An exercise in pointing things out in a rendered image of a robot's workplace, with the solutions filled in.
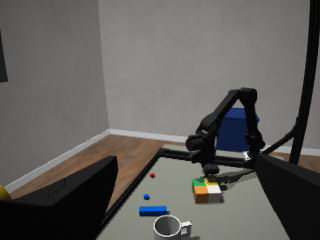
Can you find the orange cube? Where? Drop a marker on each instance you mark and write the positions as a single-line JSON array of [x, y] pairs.
[[201, 194]]

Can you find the green cube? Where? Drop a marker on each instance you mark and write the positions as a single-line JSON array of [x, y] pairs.
[[198, 182]]

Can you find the blue flat bar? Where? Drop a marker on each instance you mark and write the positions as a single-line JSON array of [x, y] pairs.
[[153, 210]]

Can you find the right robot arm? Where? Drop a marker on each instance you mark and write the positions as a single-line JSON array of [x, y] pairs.
[[212, 122]]

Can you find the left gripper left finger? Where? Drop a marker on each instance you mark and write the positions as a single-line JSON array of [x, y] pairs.
[[69, 209]]

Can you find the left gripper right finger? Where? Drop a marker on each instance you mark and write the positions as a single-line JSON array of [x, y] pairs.
[[294, 193]]

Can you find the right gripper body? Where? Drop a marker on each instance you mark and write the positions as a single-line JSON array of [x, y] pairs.
[[210, 167]]

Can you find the grey mug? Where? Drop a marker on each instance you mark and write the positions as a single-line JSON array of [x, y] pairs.
[[169, 225]]

